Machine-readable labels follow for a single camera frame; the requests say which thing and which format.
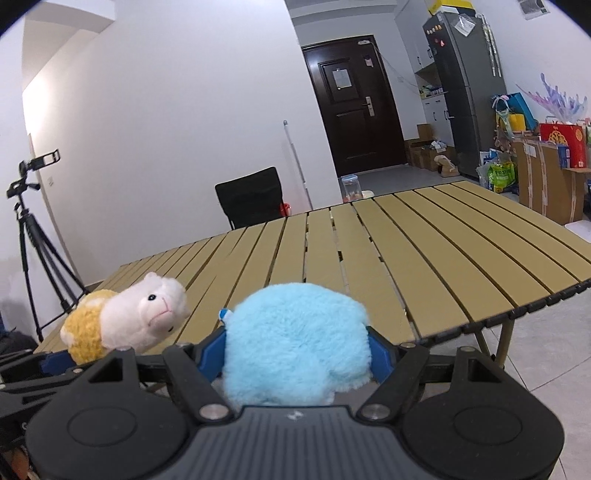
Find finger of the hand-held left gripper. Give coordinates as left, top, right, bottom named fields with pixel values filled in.
left=0, top=371, right=86, bottom=408
left=0, top=352, right=79, bottom=374

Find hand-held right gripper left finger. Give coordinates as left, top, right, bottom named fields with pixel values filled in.
left=87, top=330, right=232, bottom=424

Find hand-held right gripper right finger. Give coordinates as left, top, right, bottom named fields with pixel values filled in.
left=356, top=325, right=505, bottom=424

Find light blue plush mitt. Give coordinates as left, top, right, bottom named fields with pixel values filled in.
left=218, top=282, right=372, bottom=407

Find yellow white alpaca plush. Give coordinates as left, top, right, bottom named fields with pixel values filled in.
left=60, top=272, right=189, bottom=365

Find tan folding camping table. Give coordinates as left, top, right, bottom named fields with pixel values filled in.
left=34, top=181, right=591, bottom=371

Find black folding chair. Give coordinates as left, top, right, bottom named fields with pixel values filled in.
left=215, top=167, right=284, bottom=230

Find clear plastic jar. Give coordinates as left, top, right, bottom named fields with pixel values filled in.
left=341, top=175, right=362, bottom=203

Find white mop pole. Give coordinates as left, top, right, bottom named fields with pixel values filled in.
left=283, top=120, right=314, bottom=211

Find small cardboard box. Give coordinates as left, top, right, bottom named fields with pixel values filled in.
left=404, top=124, right=447, bottom=172

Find green printed bag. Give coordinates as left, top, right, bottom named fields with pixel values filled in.
left=488, top=161, right=517, bottom=194

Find dark brown door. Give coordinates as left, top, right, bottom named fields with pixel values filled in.
left=301, top=34, right=409, bottom=175

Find large cardboard box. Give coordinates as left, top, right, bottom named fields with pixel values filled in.
left=510, top=134, right=591, bottom=225

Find white base cabinet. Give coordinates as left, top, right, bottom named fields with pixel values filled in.
left=421, top=92, right=456, bottom=149

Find grey refrigerator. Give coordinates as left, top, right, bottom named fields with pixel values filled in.
left=422, top=12, right=508, bottom=181

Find red gift box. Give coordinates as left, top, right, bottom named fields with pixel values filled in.
left=539, top=122, right=588, bottom=169

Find blue gift bag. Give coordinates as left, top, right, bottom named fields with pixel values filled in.
left=501, top=92, right=539, bottom=133

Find white hangers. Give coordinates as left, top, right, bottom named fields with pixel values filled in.
left=482, top=14, right=502, bottom=77

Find yellow flat box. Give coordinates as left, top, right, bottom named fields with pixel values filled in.
left=427, top=0, right=476, bottom=15

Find black camera tripod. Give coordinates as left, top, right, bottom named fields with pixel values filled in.
left=7, top=173, right=89, bottom=343

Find purple coral wall decoration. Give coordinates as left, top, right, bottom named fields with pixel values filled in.
left=515, top=73, right=588, bottom=123

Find white wall cabinet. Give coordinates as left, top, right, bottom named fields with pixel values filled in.
left=394, top=0, right=437, bottom=75

